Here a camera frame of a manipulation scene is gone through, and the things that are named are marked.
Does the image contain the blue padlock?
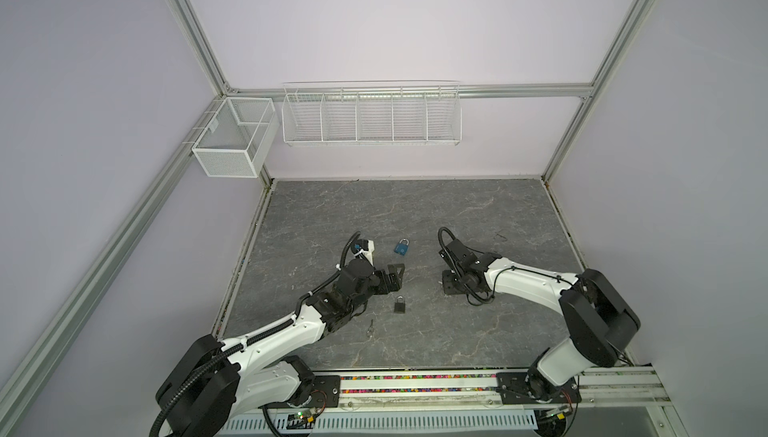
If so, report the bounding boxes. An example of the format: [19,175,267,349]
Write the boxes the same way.
[393,238,410,256]

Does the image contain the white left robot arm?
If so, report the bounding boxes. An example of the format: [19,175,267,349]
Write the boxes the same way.
[149,257,405,436]

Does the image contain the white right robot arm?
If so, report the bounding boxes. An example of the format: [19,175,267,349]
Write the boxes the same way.
[438,235,641,403]

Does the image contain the white mesh box basket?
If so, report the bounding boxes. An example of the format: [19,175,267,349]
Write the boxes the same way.
[192,97,279,178]

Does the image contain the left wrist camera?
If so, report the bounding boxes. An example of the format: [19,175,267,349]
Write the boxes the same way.
[352,239,375,265]

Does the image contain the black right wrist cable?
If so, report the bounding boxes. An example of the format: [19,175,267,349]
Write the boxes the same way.
[436,226,499,306]

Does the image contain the white slotted cable duct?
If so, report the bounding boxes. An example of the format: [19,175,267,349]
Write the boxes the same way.
[219,409,539,436]

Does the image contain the white wire shelf basket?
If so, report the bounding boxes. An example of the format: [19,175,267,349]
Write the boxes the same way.
[282,80,463,146]

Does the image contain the black corrugated left cable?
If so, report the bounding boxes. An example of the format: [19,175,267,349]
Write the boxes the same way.
[148,229,361,437]

